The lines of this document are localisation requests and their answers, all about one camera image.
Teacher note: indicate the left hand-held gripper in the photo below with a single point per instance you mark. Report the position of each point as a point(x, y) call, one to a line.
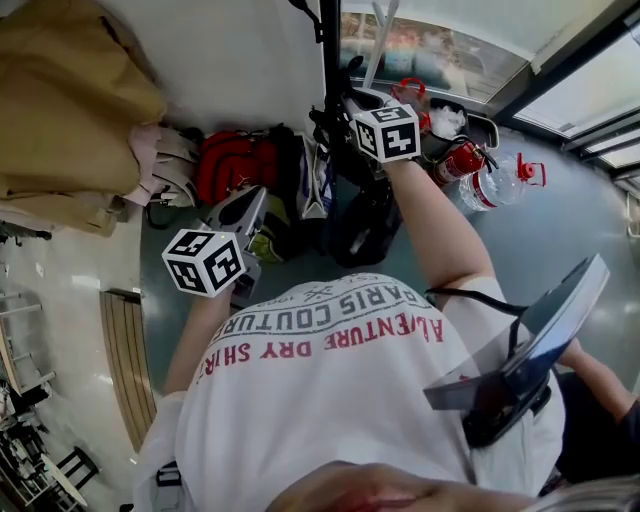
point(205, 260)

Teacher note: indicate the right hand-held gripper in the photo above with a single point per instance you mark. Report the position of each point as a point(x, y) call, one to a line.
point(387, 132)

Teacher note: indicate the black coat rack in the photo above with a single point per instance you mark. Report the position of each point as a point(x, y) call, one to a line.
point(330, 60)

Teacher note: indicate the black bag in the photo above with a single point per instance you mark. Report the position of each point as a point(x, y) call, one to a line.
point(367, 225)

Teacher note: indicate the person's right forearm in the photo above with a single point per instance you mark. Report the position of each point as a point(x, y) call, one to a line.
point(430, 225)

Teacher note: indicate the person's left forearm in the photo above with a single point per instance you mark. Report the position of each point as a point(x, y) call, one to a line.
point(200, 330)

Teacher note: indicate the yellow-green bag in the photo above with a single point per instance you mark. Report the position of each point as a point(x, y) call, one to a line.
point(270, 235)

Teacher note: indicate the white shopping bag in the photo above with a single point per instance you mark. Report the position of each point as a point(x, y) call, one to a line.
point(312, 190)

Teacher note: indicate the beige bag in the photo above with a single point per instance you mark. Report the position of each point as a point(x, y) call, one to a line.
point(175, 165)

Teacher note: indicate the tan coat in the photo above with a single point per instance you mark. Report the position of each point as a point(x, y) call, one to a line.
point(65, 115)

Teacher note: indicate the black bin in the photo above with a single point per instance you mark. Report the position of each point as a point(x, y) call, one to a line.
point(450, 120)

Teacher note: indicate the red fire extinguisher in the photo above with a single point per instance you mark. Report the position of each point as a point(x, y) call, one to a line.
point(455, 162)

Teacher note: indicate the white rods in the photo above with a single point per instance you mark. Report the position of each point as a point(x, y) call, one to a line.
point(377, 45)

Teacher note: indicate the red backpack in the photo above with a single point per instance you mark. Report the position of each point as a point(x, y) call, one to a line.
point(235, 162)

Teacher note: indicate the clear water jug red cap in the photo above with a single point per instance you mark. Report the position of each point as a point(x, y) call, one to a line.
point(492, 185)

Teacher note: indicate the pink cloth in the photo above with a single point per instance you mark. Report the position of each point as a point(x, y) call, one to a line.
point(145, 150)

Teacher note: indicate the wooden slatted bench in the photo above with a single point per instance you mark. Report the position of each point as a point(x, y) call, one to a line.
point(127, 360)

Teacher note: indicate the white printed t-shirt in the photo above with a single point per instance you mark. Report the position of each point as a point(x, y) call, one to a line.
point(325, 400)

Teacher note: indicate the white table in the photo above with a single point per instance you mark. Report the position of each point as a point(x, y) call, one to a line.
point(20, 340)

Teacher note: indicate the black chair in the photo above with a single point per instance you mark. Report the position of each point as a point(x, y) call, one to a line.
point(75, 470)

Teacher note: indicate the black smartphone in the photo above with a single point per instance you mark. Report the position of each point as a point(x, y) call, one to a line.
point(560, 320)

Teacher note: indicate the black clip mount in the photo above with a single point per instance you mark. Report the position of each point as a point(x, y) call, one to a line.
point(500, 420)

